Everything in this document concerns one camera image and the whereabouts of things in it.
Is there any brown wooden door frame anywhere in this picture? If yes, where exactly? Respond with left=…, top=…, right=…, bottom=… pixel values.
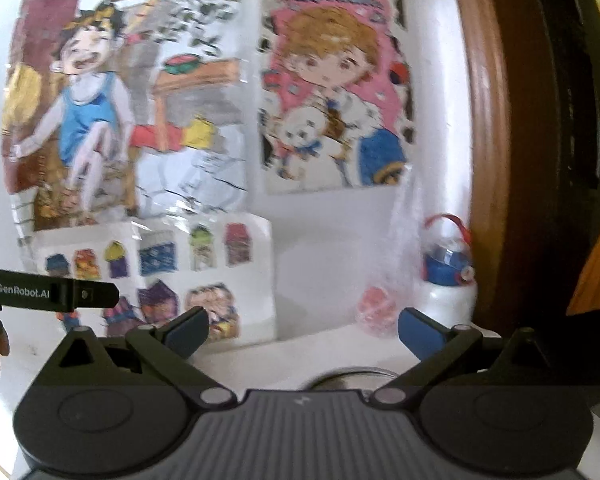
left=457, top=0, right=560, bottom=333

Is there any steel plate with sticker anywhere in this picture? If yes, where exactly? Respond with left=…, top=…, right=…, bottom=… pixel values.
left=300, top=366, right=398, bottom=396

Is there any girl with dog drawing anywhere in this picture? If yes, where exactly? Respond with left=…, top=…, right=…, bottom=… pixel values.
left=258, top=0, right=415, bottom=194

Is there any boy with fan drawing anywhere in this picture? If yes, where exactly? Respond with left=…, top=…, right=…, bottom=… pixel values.
left=2, top=0, right=247, bottom=258

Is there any houses drawing on paper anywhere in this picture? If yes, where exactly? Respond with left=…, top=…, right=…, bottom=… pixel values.
left=32, top=212, right=277, bottom=352

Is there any white blue water bottle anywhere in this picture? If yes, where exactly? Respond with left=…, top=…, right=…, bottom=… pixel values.
left=418, top=214, right=478, bottom=328

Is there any clear plastic bag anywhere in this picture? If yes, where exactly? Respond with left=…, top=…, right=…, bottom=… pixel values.
left=355, top=164, right=424, bottom=337

